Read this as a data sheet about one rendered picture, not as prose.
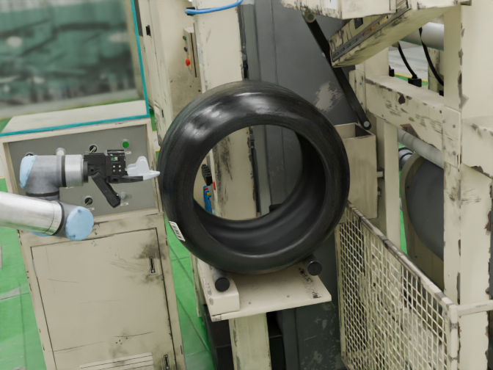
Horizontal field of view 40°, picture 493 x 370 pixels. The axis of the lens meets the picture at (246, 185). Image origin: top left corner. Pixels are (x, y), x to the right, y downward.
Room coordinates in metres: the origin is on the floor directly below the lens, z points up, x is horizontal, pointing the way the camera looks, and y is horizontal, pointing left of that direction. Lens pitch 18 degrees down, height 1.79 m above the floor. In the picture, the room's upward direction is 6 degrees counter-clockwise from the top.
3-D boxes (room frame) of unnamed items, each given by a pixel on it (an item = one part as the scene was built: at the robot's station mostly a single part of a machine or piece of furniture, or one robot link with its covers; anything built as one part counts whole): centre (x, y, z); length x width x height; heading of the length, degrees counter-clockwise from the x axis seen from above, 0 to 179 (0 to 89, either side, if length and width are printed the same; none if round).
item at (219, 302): (1.94, 0.13, 0.84); 0.36 x 0.09 x 0.06; 9
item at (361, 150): (2.24, -0.36, 1.05); 0.20 x 0.15 x 0.30; 9
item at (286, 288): (1.97, -0.01, 0.80); 0.37 x 0.36 x 0.02; 99
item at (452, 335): (1.79, -0.37, 0.65); 0.90 x 0.02 x 0.70; 9
